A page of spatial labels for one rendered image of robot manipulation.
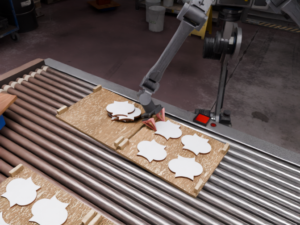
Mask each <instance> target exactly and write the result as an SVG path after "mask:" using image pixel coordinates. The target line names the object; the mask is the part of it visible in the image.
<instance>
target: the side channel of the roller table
mask: <svg viewBox="0 0 300 225"><path fill-rule="evenodd" d="M43 65H44V66H45V61H44V60H43V59H41V58H37V59H35V60H33V61H30V62H28V63H26V64H24V65H22V66H20V67H17V68H15V69H13V70H11V71H9V72H6V73H4V74H2V75H0V89H1V88H2V86H3V85H5V84H6V85H8V84H9V82H11V81H14V82H15V81H16V79H17V78H22V76H23V75H29V73H30V72H31V71H33V72H35V70H36V69H37V68H39V69H40V68H41V67H42V66H43Z"/></svg>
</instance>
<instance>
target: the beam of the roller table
mask: <svg viewBox="0 0 300 225"><path fill-rule="evenodd" d="M44 61H45V66H48V67H50V68H52V69H54V70H57V71H59V72H62V73H64V74H66V75H69V76H71V77H74V78H76V79H79V80H82V81H84V82H86V83H89V84H91V85H94V86H98V85H99V84H100V85H101V86H102V88H104V89H106V90H109V91H111V92H113V93H115V94H118V95H120V96H122V97H124V98H126V99H129V100H131V101H133V102H136V103H138V104H140V102H139V100H138V98H137V96H136V94H137V91H134V90H131V89H129V88H126V87H123V86H121V85H119V84H116V83H113V82H110V81H108V80H105V79H103V78H100V77H98V76H95V75H92V74H89V73H87V72H84V71H82V70H79V69H77V68H74V67H71V66H69V65H66V64H64V63H61V62H58V61H56V60H53V59H50V58H47V59H45V60H44ZM151 99H152V101H153V103H154V105H158V104H161V107H164V108H165V114H166V115H168V116H171V117H173V118H176V119H178V120H181V121H183V122H186V123H188V124H191V125H193V126H195V127H198V128H200V129H203V130H206V131H208V132H211V133H213V134H215V135H218V136H220V137H223V138H225V139H228V140H230V141H233V142H235V143H238V144H240V145H242V146H245V147H248V148H250V149H253V150H255V151H257V152H260V153H262V154H265V155H268V156H270V157H272V158H275V159H277V160H280V161H282V162H285V163H287V164H290V165H292V166H295V167H297V168H299V169H300V154H298V153H296V152H293V151H290V150H287V149H285V148H282V147H280V146H277V145H275V144H272V143H269V142H267V141H264V140H262V139H259V138H257V137H254V136H251V135H248V134H246V133H243V132H241V131H238V130H236V129H233V128H230V127H228V126H225V125H222V124H220V123H217V122H215V121H212V120H211V121H210V122H209V123H208V124H207V126H206V127H205V126H202V125H200V124H197V123H195V122H193V119H194V118H195V116H196V114H194V113H191V112H189V111H186V110H184V109H181V108H178V107H176V106H173V105H171V104H168V103H165V102H163V101H160V100H158V99H155V98H152V97H151ZM211 123H215V124H216V127H212V126H211V125H210V124H211Z"/></svg>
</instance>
